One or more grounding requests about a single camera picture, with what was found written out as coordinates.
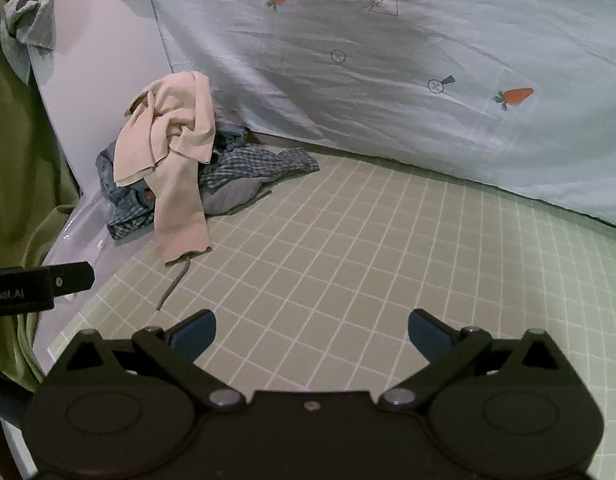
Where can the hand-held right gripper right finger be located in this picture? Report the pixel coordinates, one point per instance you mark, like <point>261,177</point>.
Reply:
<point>430,335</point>

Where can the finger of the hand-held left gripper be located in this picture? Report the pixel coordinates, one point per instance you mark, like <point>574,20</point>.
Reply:
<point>73,279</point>

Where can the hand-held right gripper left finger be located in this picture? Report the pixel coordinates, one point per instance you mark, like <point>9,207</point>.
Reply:
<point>193,334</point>

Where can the beige garment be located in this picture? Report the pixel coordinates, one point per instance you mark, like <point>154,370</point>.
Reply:
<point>178,195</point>

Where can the green grid mat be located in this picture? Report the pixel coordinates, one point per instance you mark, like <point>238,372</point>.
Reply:
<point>338,260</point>

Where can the green fabric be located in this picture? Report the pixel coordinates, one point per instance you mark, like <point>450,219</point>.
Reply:
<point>18,160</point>

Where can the blue plaid shirt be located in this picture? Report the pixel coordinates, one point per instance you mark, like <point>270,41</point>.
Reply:
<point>268,165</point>

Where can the blue grey garment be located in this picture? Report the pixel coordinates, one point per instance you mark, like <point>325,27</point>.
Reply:
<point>230,137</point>

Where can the grey patterned cloth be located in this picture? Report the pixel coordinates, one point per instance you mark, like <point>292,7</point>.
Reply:
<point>30,20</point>

